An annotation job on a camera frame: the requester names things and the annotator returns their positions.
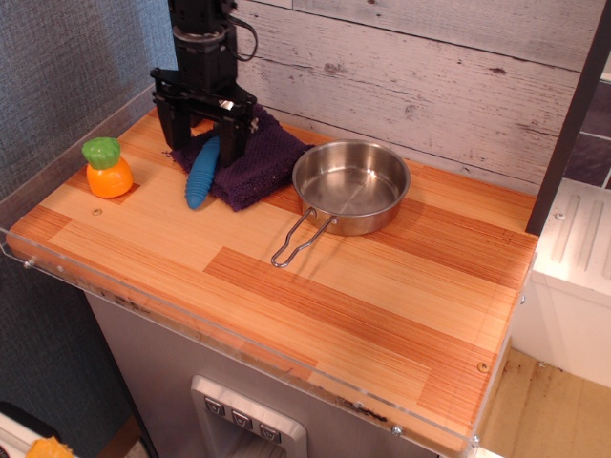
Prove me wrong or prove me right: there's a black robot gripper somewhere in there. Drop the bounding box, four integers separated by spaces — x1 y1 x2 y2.
151 29 256 167

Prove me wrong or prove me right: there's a blue handled metal spoon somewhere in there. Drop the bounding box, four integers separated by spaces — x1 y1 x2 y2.
185 136 221 210

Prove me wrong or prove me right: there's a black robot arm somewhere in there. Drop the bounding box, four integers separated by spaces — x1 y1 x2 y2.
151 1 257 167

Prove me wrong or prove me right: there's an orange toy carrot green top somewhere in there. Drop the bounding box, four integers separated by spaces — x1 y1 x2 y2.
81 137 134 198

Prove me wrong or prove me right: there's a purple knitted cloth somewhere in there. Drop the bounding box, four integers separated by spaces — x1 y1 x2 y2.
170 105 311 211

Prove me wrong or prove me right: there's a stainless steel pan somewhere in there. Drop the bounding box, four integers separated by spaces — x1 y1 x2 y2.
270 139 411 268

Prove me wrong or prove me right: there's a grey toy fridge cabinet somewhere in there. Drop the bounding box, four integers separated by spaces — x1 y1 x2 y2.
87 294 431 457

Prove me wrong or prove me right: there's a silver dispenser button panel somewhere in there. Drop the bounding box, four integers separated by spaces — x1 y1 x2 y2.
191 375 308 457

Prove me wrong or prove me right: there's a yellow cloth bottom left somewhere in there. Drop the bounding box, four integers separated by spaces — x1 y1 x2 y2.
25 437 75 458

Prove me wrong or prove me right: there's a white cabinet at right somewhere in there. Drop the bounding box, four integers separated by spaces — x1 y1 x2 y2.
511 179 610 386

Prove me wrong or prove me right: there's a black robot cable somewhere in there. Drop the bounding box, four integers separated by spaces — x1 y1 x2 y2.
231 12 259 63

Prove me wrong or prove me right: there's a dark right upright post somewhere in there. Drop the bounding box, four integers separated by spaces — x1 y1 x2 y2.
525 0 610 236

